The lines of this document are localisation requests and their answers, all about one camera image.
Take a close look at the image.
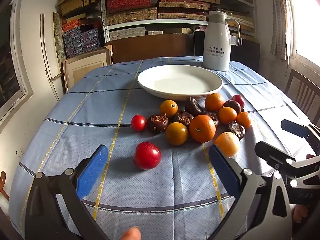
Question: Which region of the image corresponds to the white plate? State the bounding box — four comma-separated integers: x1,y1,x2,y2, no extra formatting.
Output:
137,64,224,101

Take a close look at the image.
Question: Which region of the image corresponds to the large orange mandarin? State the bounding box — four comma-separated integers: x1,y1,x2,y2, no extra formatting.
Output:
189,114,216,143

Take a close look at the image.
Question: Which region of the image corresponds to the large red tomato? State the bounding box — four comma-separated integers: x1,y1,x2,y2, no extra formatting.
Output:
133,142,162,170

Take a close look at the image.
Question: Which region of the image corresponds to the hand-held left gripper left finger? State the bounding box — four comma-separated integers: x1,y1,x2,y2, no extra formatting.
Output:
24,144,110,240

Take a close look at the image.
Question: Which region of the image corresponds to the stack of blue patterned boxes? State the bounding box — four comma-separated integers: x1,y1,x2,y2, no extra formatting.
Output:
62,20,102,58

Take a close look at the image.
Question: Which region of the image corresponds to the pale orange mandarin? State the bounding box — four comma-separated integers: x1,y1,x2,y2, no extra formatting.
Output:
214,132,240,158

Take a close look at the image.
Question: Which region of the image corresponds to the person's right hand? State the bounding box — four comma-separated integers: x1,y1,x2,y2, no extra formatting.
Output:
293,204,309,223

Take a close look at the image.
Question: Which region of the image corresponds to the small red tomato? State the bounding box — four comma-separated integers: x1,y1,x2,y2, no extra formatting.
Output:
131,114,146,132

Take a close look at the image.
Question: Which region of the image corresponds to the brown board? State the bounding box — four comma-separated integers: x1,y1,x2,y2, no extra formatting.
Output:
105,34,195,64

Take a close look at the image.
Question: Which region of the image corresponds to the person's left hand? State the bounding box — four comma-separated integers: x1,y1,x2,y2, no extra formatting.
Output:
119,226,142,240

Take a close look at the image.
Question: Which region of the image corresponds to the white framed picture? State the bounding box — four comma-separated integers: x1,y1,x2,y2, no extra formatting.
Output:
0,0,34,130

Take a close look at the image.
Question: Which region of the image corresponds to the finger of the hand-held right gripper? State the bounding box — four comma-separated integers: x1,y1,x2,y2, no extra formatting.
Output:
280,119,320,143
254,141,320,178

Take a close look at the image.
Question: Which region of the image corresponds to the white metal shelf rack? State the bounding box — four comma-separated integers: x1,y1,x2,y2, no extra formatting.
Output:
100,0,258,43

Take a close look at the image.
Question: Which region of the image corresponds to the wooden framed panel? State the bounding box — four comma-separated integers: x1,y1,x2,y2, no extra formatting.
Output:
62,45,113,90

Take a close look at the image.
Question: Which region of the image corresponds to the white thermos jug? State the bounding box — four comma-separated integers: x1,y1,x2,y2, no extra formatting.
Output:
202,10,241,72

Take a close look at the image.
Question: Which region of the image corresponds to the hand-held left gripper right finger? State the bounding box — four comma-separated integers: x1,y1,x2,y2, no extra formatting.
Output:
209,144,293,240

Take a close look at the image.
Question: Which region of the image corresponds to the dark wooden chair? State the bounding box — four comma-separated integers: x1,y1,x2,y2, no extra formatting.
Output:
285,69,320,124

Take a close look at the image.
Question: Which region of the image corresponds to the blue checked tablecloth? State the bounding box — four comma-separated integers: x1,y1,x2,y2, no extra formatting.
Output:
9,56,318,240

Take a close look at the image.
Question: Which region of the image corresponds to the stack of woven pattern boxes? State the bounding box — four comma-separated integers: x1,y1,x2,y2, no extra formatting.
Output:
105,0,255,40

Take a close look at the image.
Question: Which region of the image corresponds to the beige curtain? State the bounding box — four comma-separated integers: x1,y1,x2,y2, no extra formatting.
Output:
271,0,295,60

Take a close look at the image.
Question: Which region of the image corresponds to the small orange mandarin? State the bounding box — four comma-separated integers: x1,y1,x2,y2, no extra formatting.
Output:
218,107,237,125
236,111,252,129

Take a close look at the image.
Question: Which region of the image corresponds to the green marble slab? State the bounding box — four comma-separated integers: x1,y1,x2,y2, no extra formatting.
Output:
52,12,67,58

